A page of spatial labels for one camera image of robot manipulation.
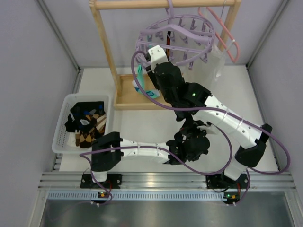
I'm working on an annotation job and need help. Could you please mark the teal sock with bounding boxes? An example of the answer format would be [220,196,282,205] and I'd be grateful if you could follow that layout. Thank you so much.
[132,65,160,99]

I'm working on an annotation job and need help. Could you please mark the purple round clip hanger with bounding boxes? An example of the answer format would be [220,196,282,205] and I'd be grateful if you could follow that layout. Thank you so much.
[135,7,215,68]

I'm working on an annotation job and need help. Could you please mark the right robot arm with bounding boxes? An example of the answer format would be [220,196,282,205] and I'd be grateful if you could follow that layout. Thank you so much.
[148,62,272,182]

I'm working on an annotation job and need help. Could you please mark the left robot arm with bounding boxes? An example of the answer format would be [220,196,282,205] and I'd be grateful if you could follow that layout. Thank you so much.
[90,129,210,183]

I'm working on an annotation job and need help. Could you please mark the pink coat hanger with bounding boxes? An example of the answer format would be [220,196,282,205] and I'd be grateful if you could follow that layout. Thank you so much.
[197,6,241,63]

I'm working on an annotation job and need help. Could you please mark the red black argyle sock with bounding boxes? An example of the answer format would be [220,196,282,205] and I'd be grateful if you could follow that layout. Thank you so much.
[166,31,171,60]

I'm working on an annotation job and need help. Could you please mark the white cloth bag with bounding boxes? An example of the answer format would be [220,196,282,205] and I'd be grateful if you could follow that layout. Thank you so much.
[187,44,226,87]

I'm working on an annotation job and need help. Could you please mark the wooden clothes rack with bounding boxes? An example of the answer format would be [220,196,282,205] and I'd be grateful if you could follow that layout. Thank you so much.
[89,0,241,110]

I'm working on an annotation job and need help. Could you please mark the brown argyle sock in basket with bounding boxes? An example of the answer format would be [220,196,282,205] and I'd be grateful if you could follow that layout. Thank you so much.
[75,114,107,148]

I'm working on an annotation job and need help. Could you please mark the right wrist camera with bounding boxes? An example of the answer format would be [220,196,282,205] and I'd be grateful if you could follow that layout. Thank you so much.
[148,45,169,68]

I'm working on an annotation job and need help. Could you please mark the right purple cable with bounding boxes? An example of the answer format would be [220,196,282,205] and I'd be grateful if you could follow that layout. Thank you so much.
[130,51,291,205]

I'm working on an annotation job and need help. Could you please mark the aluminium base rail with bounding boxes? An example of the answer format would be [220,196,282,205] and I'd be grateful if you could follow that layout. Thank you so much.
[38,172,296,203]

